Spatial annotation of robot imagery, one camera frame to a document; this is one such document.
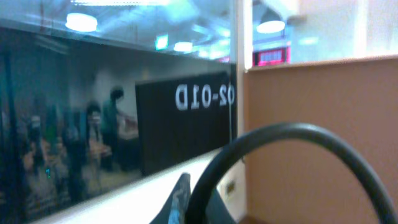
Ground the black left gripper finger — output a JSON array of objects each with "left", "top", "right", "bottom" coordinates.
[{"left": 150, "top": 172, "right": 236, "bottom": 224}]

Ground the dark glass partition window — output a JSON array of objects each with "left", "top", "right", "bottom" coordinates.
[{"left": 1, "top": 0, "right": 236, "bottom": 223}]

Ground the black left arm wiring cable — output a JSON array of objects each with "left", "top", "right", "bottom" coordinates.
[{"left": 185, "top": 122, "right": 398, "bottom": 224}]

